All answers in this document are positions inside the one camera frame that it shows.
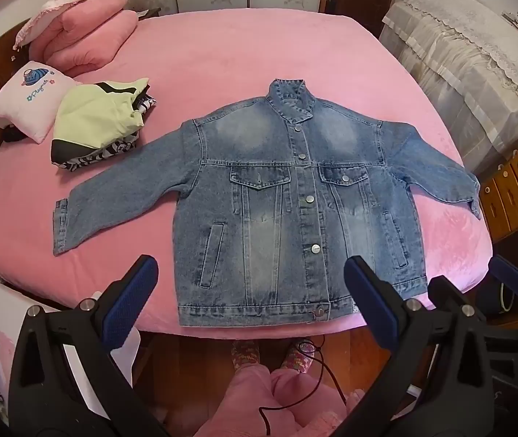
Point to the pink patterned slipper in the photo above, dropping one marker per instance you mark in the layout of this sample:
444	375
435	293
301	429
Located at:
246	355
299	356

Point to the black-white patterned folded garment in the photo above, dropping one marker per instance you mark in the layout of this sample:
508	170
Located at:
118	151

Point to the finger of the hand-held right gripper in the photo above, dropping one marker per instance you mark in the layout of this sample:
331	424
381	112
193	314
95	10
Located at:
509	275

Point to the lace-covered furniture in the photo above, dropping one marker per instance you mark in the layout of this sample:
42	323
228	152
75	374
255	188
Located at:
459	54

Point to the pink lace-trimmed pillow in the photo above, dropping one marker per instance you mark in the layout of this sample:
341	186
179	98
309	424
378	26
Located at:
58	4

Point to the pink plush bed blanket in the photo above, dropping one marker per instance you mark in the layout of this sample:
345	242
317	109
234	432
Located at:
222	54

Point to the blue denim jacket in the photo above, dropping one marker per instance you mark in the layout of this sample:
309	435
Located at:
263	218

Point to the light green folded garment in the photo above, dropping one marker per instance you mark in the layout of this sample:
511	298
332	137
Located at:
95	118

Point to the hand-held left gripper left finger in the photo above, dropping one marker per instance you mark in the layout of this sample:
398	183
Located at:
129	302

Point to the pink folded quilt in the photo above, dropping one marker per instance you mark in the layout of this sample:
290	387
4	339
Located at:
90	36

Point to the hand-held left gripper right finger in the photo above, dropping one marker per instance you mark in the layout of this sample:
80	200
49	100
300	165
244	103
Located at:
373	302

